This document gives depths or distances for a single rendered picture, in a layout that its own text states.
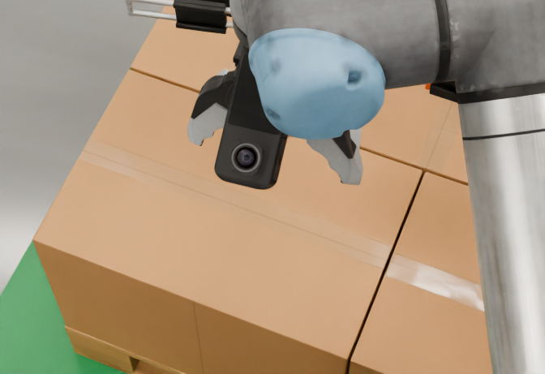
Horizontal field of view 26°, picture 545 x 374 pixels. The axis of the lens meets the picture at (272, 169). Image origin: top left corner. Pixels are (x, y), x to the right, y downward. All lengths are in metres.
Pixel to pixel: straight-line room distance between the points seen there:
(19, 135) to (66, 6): 0.40
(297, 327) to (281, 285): 0.08
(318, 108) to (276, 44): 0.04
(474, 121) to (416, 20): 0.08
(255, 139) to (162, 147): 1.32
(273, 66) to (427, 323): 1.38
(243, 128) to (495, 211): 0.23
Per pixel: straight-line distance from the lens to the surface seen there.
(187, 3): 1.55
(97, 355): 2.56
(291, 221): 2.10
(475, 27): 0.72
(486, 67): 0.73
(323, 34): 0.69
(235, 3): 0.84
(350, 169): 0.98
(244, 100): 0.88
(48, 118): 2.91
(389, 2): 0.71
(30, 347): 2.64
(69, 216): 2.14
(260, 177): 0.87
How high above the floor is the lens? 2.41
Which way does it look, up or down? 60 degrees down
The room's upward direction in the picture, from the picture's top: straight up
